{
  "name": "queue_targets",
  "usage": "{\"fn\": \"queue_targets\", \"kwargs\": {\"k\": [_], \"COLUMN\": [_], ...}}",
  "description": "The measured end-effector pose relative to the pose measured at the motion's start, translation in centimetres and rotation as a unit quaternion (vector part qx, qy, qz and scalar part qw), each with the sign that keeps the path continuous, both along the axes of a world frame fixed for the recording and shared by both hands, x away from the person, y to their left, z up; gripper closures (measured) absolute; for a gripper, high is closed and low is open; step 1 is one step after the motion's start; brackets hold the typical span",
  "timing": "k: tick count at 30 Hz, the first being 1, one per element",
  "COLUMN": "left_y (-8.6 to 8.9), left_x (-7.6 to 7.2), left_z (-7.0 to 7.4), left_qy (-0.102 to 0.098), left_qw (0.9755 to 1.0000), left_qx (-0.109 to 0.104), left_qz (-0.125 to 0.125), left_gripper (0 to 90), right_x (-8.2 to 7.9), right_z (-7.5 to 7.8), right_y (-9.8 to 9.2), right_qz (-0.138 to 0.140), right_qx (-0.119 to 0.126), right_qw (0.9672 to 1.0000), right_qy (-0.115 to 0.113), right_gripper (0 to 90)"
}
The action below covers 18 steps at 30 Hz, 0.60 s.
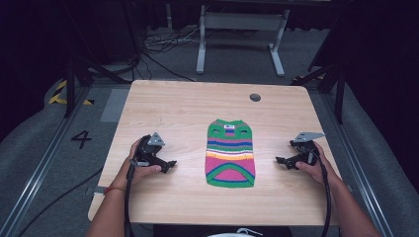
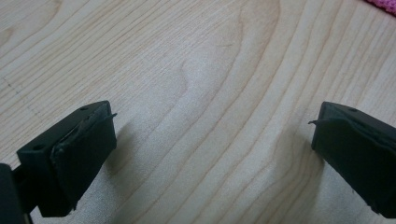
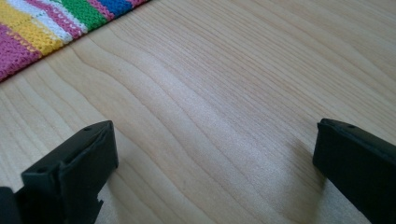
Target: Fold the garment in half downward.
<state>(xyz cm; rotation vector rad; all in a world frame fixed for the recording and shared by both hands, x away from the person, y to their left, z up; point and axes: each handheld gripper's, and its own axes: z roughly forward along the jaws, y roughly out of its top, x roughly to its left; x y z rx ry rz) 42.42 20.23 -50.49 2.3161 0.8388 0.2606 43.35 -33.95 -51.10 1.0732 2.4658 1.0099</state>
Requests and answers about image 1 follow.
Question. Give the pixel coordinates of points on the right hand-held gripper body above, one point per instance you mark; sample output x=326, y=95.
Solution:
x=304, y=152

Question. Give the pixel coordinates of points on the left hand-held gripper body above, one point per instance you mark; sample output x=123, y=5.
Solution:
x=149, y=152

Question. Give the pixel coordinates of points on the striped knitted pet sweater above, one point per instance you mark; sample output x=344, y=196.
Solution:
x=230, y=154

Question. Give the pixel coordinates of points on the person's right hand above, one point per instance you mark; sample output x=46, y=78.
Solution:
x=318, y=169

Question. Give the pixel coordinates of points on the person's left hand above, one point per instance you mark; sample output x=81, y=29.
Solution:
x=140, y=173

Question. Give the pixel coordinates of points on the person's dark clothing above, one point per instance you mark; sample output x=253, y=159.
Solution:
x=184, y=231

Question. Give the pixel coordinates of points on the black tripod stand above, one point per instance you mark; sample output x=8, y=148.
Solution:
x=339, y=92
x=70, y=85

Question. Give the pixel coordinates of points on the yellow black floor tape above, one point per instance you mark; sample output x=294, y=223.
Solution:
x=59, y=97

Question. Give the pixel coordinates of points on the grey metal floor rail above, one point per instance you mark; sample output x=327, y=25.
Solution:
x=359, y=171
x=36, y=171

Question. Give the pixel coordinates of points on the grey metal table bracket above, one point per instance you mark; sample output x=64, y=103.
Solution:
x=96, y=190

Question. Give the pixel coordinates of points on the grey metal desk frame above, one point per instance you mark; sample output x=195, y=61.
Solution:
x=242, y=21

